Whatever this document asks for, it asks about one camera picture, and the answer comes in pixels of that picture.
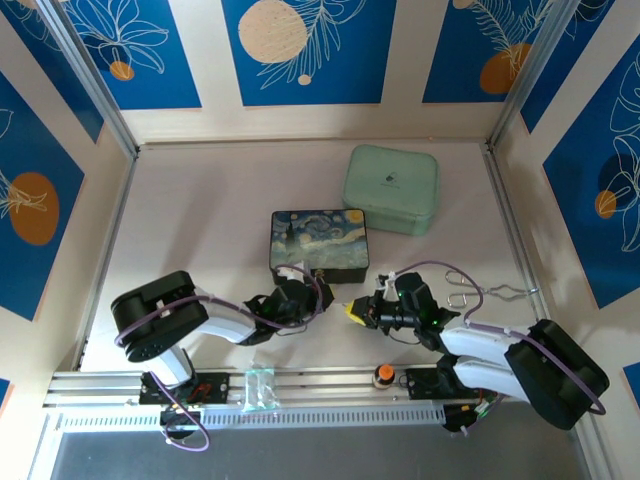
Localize white slotted cable duct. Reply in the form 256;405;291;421
54;404;447;432

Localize mint green zip case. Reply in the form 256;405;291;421
341;143;441;237

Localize aluminium table edge rail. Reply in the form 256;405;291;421
483;144;564;351
74;152;141;374

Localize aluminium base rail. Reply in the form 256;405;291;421
47;368;481;407

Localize aluminium frame post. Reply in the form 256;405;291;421
37;0;140;160
488;0;601;154

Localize purple camera cable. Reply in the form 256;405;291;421
113;262;324;351
149;372;211;454
392;259;607;416

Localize thin coloured wires with connector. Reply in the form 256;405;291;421
442;394;504;440

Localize metal wire tongs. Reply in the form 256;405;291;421
444;269;540;308

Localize starry night print box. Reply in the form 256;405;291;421
269;208;371;286

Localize small bottle with orange cap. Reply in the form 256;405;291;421
372;364;396;390

